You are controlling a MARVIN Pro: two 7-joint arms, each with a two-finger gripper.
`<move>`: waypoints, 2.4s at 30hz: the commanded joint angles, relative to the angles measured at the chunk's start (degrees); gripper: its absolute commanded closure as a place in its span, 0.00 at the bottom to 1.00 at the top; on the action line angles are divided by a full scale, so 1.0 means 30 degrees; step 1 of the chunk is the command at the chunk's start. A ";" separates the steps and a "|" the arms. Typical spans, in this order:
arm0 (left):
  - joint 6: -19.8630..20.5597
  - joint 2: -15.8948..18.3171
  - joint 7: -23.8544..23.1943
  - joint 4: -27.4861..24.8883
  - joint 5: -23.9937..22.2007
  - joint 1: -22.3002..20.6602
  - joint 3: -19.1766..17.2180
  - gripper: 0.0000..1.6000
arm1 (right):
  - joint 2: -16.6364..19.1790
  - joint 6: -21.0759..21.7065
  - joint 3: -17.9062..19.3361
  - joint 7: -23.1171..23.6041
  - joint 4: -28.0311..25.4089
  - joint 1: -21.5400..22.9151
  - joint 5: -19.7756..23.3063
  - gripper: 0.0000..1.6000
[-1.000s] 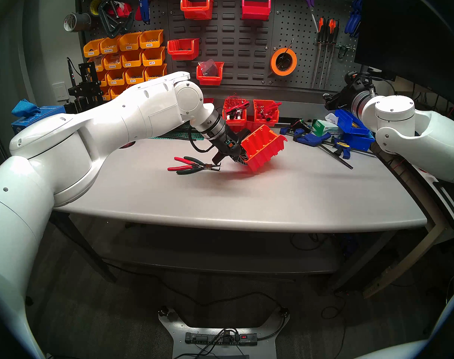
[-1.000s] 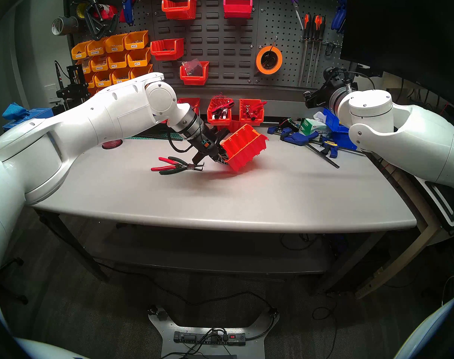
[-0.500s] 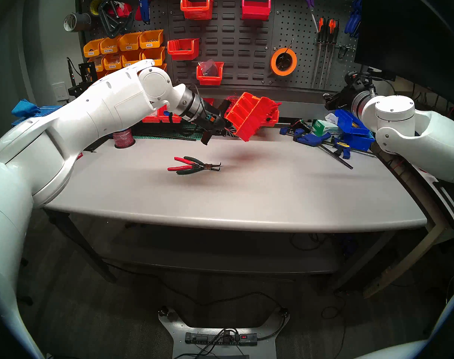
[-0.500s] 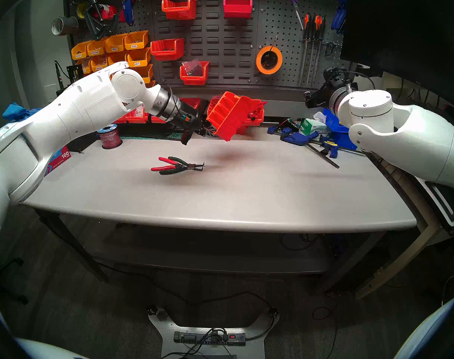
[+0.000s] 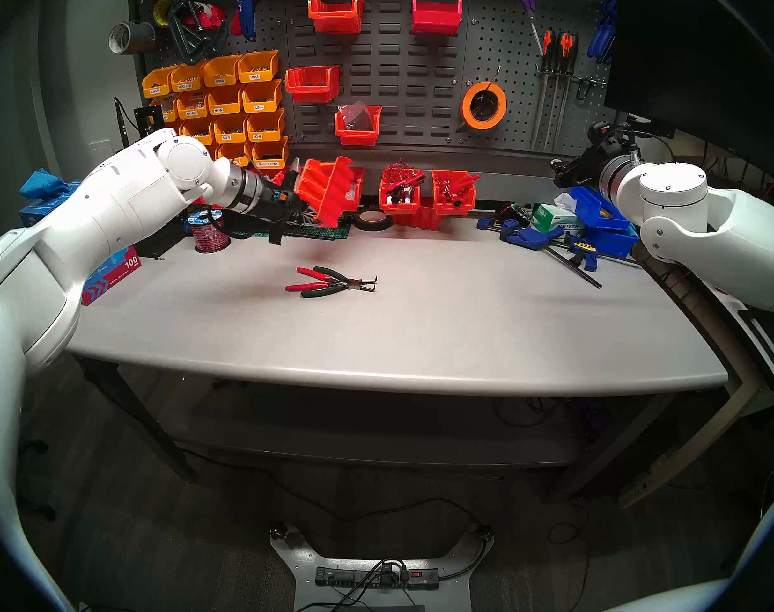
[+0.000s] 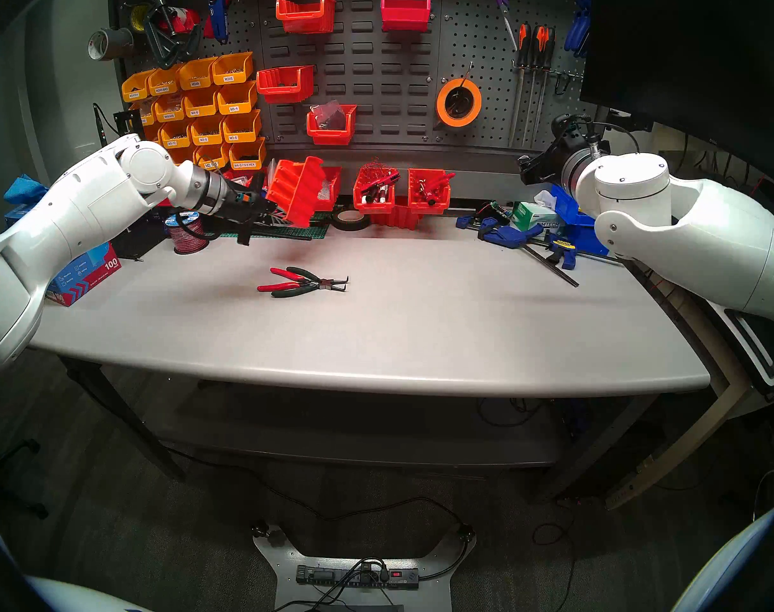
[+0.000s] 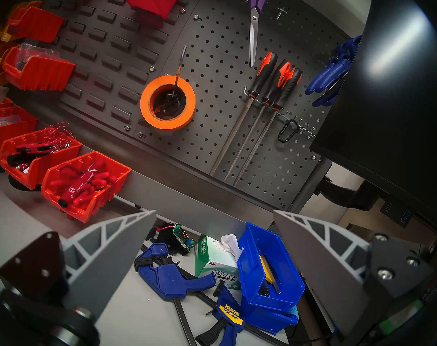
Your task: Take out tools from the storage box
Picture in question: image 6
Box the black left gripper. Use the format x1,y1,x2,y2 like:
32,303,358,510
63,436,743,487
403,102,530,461
220,173,269,247

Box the orange black screwdriver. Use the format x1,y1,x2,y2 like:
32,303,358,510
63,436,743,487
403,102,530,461
522,24,547,147
532,26,557,146
508,23,532,147

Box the black metal clamp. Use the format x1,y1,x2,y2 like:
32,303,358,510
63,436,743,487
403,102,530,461
143,0,204,69

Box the clear plastic parts bags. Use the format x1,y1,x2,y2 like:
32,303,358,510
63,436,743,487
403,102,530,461
310,101,348,130

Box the red handled flush cutters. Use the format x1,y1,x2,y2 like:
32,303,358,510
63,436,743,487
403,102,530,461
257,268,348,294

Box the black metal stand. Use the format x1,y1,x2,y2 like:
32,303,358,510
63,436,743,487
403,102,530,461
92,103,146,149

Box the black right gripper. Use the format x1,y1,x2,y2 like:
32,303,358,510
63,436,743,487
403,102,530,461
518,121,585,186

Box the black long ruler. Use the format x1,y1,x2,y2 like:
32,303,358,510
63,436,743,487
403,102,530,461
218,227,312,242

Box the green white tissue box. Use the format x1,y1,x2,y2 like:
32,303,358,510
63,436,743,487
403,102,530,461
511,201,563,232

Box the black tape roll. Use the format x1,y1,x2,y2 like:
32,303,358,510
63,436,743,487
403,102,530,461
331,208,372,232

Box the red plastic storage box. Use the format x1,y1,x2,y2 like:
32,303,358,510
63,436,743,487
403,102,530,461
266,156,327,229

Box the red wire spool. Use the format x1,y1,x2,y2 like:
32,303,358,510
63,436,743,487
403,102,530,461
166,210,209,256

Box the red black crimping tool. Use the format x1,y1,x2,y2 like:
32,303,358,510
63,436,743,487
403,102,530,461
361,170,402,194

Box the blue bar clamp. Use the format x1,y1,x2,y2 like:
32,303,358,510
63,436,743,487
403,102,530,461
456,214,580,288
545,233,620,271

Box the stacked red bins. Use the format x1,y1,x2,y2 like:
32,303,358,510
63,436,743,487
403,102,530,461
369,196,426,230

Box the blue spring clamps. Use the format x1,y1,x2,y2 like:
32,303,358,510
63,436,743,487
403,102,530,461
564,0,593,54

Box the grey duct tape roll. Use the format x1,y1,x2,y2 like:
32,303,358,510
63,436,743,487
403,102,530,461
87,26,136,62

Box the dark green handled pliers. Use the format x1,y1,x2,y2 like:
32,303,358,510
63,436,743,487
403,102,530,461
271,266,350,298

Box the black table leg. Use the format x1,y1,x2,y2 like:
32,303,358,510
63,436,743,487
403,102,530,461
530,394,659,506
58,356,187,481

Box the purple handled scissors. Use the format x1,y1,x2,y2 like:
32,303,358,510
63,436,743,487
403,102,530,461
483,0,518,50

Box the orange tape roll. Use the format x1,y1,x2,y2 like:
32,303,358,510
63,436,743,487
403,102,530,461
437,78,483,128

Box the blue cleaning cloth box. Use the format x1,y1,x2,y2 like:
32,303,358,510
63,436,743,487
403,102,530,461
4,203,122,307

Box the red plastic parts bin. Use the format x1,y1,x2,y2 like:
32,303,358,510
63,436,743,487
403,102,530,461
317,166,342,211
256,65,315,105
407,169,454,215
353,168,397,213
276,0,336,34
380,0,432,33
306,105,358,146

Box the blue cloth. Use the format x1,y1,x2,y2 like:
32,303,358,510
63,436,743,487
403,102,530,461
3,174,49,205

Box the black power strip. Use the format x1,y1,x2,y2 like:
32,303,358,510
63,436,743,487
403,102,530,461
296,565,419,590

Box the grey pegboard tool wall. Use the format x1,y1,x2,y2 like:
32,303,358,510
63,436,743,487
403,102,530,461
108,0,608,162

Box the green cutting mat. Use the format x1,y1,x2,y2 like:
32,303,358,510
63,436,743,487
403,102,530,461
205,212,330,240

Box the red small tools bundle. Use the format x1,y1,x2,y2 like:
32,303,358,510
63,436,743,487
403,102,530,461
412,171,456,200

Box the blue plastic bin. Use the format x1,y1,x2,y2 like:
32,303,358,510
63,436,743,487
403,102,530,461
562,225,611,258
549,184,595,229

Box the black monitor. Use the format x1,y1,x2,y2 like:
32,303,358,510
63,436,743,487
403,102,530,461
578,0,774,194

